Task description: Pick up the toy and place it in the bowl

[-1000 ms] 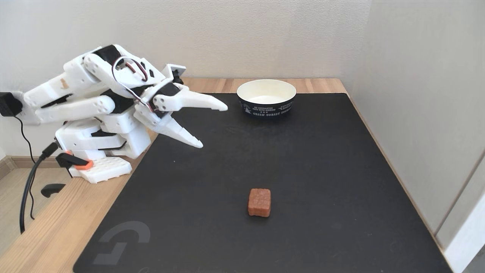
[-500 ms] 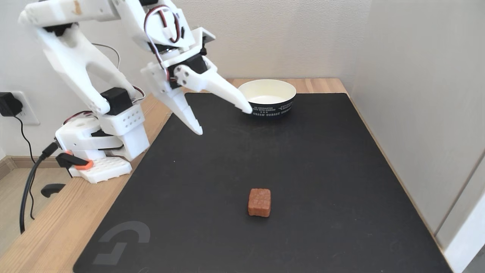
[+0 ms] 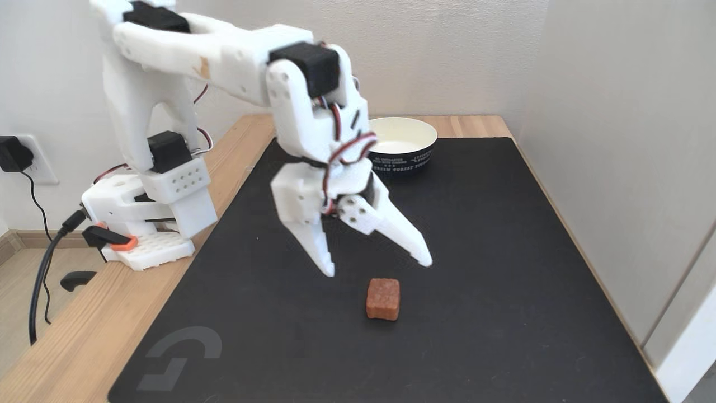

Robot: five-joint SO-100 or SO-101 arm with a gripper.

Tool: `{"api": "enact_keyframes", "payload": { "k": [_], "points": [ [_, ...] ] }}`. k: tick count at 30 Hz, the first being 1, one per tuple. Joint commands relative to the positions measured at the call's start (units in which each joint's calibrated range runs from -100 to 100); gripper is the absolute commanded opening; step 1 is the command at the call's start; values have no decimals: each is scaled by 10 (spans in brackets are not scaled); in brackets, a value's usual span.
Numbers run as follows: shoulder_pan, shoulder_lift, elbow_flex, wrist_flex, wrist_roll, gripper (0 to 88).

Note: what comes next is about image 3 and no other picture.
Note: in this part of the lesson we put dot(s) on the brown cube toy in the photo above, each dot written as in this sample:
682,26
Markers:
384,299

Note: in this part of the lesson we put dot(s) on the dark blue paper bowl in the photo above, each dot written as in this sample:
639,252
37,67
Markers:
411,159

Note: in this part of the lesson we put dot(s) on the black desk mat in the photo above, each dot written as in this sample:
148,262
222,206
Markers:
475,291

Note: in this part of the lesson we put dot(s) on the black orange table clamp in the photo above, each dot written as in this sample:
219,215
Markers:
103,236

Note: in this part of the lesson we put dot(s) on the wooden baseboard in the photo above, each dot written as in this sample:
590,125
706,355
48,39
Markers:
33,239

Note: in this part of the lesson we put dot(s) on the black power adapter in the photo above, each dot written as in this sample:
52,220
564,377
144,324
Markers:
12,154

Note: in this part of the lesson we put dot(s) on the white wall outlet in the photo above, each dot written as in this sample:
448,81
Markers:
45,168

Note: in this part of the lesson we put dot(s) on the white door frame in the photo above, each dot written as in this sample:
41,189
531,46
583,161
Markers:
691,358

